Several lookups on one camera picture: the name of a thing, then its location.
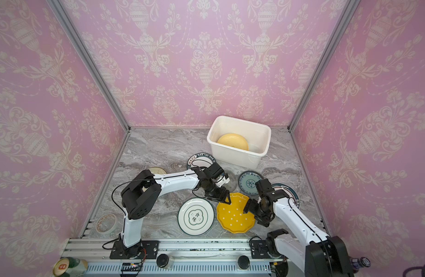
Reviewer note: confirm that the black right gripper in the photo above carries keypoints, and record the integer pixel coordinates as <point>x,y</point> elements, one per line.
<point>250,206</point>

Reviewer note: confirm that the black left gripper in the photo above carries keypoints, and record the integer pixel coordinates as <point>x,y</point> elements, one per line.
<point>220,197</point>

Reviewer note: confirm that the yellow scalloped dotted plate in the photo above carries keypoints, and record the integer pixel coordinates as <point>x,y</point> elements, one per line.
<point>232,217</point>

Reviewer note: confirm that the white plate red green rim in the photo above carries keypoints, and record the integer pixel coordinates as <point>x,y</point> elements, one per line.
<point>289,191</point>

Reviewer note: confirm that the large pale yellow plate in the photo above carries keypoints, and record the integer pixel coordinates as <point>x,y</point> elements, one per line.
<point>234,140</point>

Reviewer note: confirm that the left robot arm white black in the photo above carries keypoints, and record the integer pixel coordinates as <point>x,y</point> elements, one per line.
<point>140,194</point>

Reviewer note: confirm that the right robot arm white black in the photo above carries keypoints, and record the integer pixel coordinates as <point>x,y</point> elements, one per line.
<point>302,228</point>

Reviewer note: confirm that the white plastic bin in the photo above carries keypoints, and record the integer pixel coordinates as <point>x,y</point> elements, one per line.
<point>257,135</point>

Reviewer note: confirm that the small blue patterned plate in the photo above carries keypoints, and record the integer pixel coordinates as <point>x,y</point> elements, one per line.
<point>247,182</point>

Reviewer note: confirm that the white plate green lettered rim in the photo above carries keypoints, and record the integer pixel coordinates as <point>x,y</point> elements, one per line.
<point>201,159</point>

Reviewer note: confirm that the black knob right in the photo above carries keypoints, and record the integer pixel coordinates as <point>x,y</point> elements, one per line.
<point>243,263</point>

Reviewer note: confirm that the black knob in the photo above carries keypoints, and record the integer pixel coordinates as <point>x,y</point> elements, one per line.
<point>163,261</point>
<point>243,263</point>

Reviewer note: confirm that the cream plate with leaf motif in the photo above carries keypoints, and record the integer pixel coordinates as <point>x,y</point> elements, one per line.
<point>157,171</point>

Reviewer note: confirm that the black knob left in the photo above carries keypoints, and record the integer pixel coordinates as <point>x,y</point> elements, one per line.
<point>163,261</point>

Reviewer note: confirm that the purple drink bottle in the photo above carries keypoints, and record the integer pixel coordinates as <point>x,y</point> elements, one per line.
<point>359,263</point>

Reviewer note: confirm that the roll of tape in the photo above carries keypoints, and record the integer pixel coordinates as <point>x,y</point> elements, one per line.
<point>106,223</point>

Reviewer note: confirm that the green can with red logo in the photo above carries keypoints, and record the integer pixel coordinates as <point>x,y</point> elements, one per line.
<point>70,267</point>

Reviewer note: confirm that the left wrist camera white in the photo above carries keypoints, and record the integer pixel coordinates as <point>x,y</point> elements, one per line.
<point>223,180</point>

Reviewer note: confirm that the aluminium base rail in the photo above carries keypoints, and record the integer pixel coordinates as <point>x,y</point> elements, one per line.
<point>194,251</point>

